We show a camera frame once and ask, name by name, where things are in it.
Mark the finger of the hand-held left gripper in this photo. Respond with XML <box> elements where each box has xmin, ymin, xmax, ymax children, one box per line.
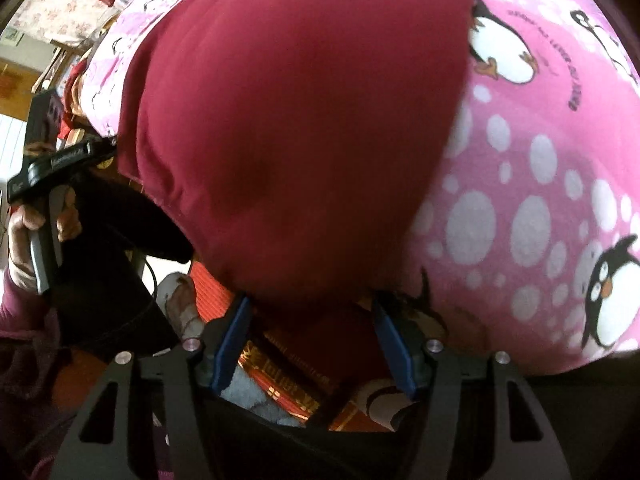
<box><xmin>75</xmin><ymin>180</ymin><xmax>195</xmax><ymax>266</ymax></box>

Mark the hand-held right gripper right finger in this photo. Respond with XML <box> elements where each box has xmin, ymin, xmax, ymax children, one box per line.
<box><xmin>372</xmin><ymin>300</ymin><xmax>573</xmax><ymax>480</ymax></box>

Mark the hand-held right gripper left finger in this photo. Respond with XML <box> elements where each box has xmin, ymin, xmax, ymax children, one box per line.
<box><xmin>52</xmin><ymin>296</ymin><xmax>253</xmax><ymax>480</ymax></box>

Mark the dark red garment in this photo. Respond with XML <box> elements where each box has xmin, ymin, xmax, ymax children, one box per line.
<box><xmin>116</xmin><ymin>0</ymin><xmax>476</xmax><ymax>376</ymax></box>

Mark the person's left hand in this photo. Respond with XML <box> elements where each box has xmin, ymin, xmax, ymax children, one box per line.
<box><xmin>7</xmin><ymin>194</ymin><xmax>83</xmax><ymax>292</ymax></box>

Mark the person's socked foot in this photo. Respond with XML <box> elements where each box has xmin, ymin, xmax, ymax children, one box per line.
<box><xmin>155</xmin><ymin>272</ymin><xmax>207</xmax><ymax>342</ymax></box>

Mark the red patterned floor mat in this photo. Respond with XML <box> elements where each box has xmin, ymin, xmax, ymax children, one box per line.
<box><xmin>190</xmin><ymin>259</ymin><xmax>396</xmax><ymax>433</ymax></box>

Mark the person's black trouser leg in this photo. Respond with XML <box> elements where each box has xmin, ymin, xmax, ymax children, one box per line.
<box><xmin>47</xmin><ymin>240</ymin><xmax>182</xmax><ymax>361</ymax></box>

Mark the wooden chair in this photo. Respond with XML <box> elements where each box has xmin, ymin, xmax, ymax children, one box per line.
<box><xmin>34</xmin><ymin>42</ymin><xmax>88</xmax><ymax>98</ymax></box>

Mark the floral pillow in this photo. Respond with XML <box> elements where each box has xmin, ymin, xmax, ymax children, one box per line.
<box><xmin>10</xmin><ymin>0</ymin><xmax>115</xmax><ymax>45</ymax></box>

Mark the pink penguin print blanket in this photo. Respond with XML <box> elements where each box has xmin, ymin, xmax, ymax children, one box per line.
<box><xmin>80</xmin><ymin>0</ymin><xmax>640</xmax><ymax>431</ymax></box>

